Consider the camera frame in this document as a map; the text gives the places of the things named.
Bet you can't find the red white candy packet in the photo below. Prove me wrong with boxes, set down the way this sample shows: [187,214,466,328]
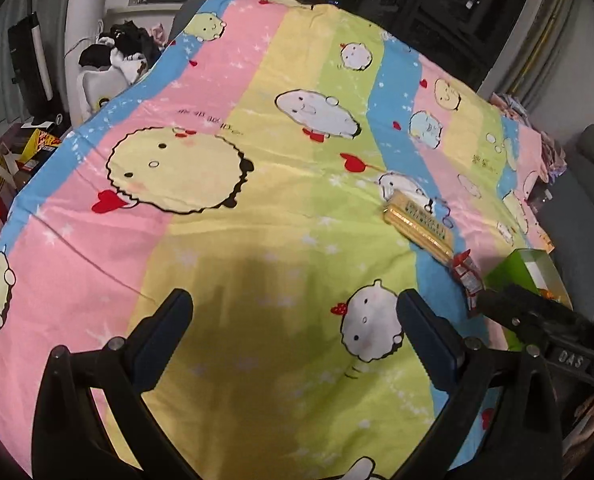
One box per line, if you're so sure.
[450,249,484,318]

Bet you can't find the gold biscuit bar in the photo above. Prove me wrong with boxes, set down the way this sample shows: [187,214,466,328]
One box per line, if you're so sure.
[382,191,454,266]

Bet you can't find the black white clothes pile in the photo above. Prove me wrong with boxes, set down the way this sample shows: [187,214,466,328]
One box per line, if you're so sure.
[79,21,162,84]

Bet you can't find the right hand painted nails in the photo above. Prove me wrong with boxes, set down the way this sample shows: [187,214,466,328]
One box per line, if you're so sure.
[562,398,594,453]

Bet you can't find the grey sofa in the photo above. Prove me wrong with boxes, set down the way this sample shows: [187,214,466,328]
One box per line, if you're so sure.
[536,124,594,320]

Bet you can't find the red yellow bags clutter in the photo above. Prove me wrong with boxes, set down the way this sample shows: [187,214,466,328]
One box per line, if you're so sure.
[0,122,62,235]

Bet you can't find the colourful cartoon bed sheet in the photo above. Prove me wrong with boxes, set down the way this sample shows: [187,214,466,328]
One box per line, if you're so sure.
[0,0,551,479]

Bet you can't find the green white cardboard box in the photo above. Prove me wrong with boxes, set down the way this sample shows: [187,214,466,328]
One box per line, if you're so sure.
[478,248,572,351]

